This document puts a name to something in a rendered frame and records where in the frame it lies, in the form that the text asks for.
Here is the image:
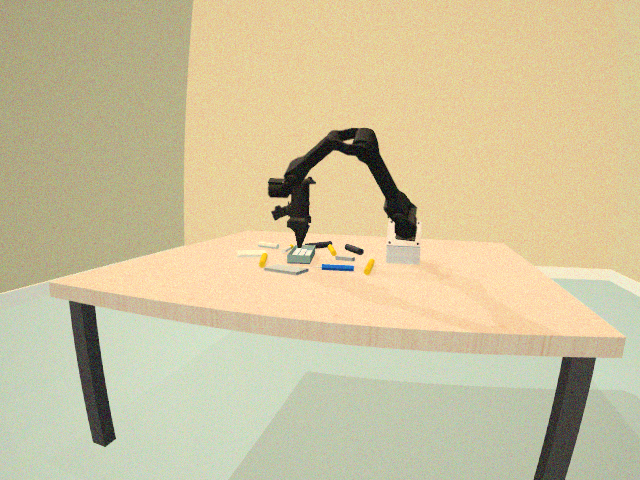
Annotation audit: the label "blue stylus with grey tip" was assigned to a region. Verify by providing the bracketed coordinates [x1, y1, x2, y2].
[312, 264, 354, 272]

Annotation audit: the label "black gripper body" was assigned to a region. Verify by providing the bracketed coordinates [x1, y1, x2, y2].
[287, 198, 311, 228]

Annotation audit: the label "black cylinder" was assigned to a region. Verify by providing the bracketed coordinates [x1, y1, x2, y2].
[305, 241, 333, 249]
[345, 244, 364, 255]

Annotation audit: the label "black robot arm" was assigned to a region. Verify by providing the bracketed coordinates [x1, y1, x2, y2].
[268, 128, 418, 241]

